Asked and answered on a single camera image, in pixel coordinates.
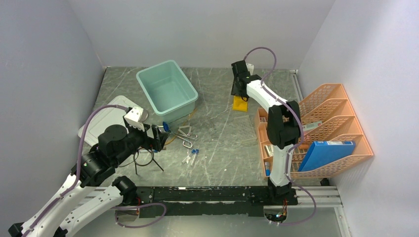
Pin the amber rubber tubing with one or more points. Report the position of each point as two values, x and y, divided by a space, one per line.
186 122

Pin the yellow test tube rack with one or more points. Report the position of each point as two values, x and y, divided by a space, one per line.
240 104

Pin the orange mesh file organizer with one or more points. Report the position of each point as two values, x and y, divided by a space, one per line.
330 104

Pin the clear acrylic tube rack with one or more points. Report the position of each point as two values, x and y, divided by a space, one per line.
240 130

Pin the graduated cylinder blue base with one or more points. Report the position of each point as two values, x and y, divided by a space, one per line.
166 127

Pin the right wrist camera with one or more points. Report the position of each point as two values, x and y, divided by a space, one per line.
250 68

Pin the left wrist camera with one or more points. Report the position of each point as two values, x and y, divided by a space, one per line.
135 117

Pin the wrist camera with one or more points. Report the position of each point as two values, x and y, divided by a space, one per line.
250 68
135 117

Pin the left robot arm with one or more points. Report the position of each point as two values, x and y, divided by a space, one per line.
59 217

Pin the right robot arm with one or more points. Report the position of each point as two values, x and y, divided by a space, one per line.
283 124

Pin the clear glass jar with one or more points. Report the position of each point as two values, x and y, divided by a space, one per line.
210 126

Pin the mint green plastic bin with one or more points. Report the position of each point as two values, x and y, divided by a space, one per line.
169 91

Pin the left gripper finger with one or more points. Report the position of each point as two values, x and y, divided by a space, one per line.
155 141
163 136

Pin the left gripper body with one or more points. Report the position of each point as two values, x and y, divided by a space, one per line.
150 142

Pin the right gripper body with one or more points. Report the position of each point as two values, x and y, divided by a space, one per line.
234 91

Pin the blue binder folder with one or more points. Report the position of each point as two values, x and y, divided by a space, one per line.
321 153

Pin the black wire ring stand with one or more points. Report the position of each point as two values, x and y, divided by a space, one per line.
144 157

